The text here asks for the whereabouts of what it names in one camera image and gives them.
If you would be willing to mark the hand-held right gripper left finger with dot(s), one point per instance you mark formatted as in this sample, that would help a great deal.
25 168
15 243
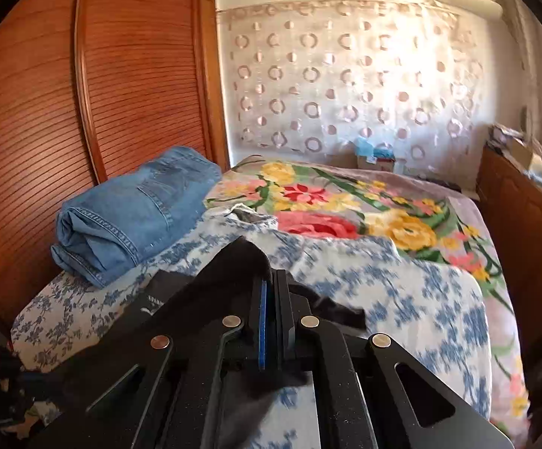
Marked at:
263 327

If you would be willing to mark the folded blue jeans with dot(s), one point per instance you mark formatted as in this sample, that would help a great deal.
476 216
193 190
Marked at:
135 215

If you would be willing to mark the wooden desk with clutter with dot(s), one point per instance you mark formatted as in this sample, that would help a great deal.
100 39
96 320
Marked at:
523 224

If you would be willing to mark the white window curtain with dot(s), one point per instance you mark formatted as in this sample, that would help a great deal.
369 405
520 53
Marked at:
523 56

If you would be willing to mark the black pants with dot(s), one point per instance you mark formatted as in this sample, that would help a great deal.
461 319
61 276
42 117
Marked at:
214 280

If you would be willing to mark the colourful floral blanket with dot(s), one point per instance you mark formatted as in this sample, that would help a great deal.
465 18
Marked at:
392 224

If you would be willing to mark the cardboard box with red print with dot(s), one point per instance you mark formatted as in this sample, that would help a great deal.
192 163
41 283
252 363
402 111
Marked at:
376 164

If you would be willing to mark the sheer circle-patterned curtain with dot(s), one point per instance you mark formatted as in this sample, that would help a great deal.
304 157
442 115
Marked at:
322 93

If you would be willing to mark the plain open cardboard box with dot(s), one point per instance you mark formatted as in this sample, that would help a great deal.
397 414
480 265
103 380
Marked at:
523 152

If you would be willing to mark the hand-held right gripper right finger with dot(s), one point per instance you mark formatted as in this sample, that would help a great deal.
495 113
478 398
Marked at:
281 327

